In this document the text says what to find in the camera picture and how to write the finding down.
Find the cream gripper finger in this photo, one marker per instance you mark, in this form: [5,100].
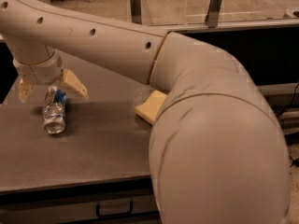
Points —
[70,81]
[25,90]

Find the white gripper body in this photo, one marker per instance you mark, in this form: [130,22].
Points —
[37,74]

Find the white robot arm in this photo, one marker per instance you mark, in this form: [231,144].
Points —
[217,154]

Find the silver blue redbull can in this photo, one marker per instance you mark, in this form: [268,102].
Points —
[54,111]

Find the yellow sponge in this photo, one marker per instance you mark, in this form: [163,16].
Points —
[148,111]

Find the middle metal railing post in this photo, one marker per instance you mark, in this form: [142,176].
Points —
[135,6]

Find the metal railing post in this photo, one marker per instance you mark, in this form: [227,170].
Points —
[135,6]
[213,13]

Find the black drawer handle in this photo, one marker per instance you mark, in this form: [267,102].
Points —
[114,209]

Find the right metal railing post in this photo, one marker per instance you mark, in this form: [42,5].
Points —
[213,13]

